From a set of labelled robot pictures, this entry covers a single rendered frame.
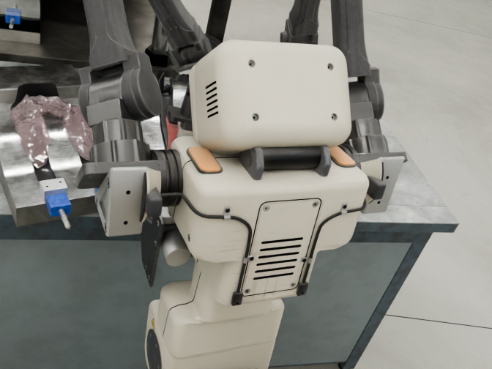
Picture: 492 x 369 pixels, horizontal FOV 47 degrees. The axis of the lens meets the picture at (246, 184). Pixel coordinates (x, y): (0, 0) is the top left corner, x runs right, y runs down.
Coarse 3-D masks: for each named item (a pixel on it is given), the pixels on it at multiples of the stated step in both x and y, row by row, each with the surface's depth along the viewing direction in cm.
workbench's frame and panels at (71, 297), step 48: (0, 240) 133; (48, 240) 136; (96, 240) 139; (384, 240) 164; (0, 288) 143; (48, 288) 146; (96, 288) 150; (144, 288) 155; (336, 288) 174; (384, 288) 180; (0, 336) 154; (48, 336) 158; (96, 336) 163; (144, 336) 168; (288, 336) 185; (336, 336) 191
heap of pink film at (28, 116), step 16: (32, 96) 142; (16, 112) 137; (32, 112) 136; (48, 112) 141; (64, 112) 138; (80, 112) 136; (16, 128) 129; (32, 128) 129; (64, 128) 134; (80, 128) 134; (32, 144) 127; (80, 144) 133; (32, 160) 127
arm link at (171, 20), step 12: (156, 0) 108; (168, 0) 109; (180, 0) 114; (156, 12) 111; (168, 12) 111; (180, 12) 112; (168, 24) 113; (180, 24) 113; (192, 24) 116; (168, 36) 115; (180, 36) 115; (192, 36) 116; (204, 36) 122; (180, 48) 120; (192, 48) 119; (180, 60) 121; (192, 60) 121
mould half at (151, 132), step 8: (168, 80) 173; (176, 88) 155; (184, 88) 156; (176, 96) 154; (176, 104) 153; (152, 120) 148; (144, 128) 145; (152, 128) 146; (144, 136) 142; (152, 136) 143; (160, 136) 143; (152, 144) 139; (160, 144) 140
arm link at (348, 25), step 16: (336, 0) 97; (352, 0) 96; (336, 16) 98; (352, 16) 97; (336, 32) 99; (352, 32) 97; (352, 48) 98; (352, 64) 99; (368, 64) 99; (368, 80) 101; (368, 96) 100
